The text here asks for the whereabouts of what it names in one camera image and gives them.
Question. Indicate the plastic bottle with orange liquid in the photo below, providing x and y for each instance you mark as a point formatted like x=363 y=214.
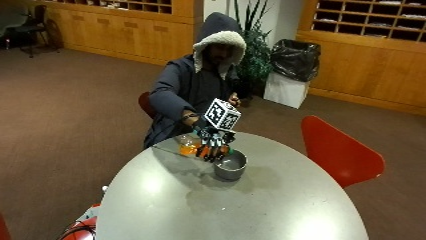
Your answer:
x=188 y=147

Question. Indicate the grey metal bowl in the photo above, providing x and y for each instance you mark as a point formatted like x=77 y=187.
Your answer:
x=229 y=165

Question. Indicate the white cube with black markers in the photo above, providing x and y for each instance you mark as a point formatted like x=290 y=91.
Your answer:
x=221 y=115

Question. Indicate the the person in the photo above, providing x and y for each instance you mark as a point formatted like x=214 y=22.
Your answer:
x=190 y=83

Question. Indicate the red plastic chair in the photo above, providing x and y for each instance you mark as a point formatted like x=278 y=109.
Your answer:
x=339 y=153
x=3 y=229
x=145 y=104

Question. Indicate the white trash bin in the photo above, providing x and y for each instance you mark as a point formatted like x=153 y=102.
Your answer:
x=286 y=90

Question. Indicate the green potted plant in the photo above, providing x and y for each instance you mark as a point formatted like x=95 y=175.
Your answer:
x=253 y=56

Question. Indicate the black trash bag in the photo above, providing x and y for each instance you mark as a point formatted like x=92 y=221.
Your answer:
x=294 y=59

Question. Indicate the red and white object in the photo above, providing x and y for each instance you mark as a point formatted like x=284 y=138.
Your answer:
x=81 y=226

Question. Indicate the wooden cabinet with pigeonholes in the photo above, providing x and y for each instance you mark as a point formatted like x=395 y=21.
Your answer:
x=128 y=30
x=367 y=60

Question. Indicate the black chair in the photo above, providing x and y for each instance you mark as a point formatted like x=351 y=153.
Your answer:
x=35 y=26

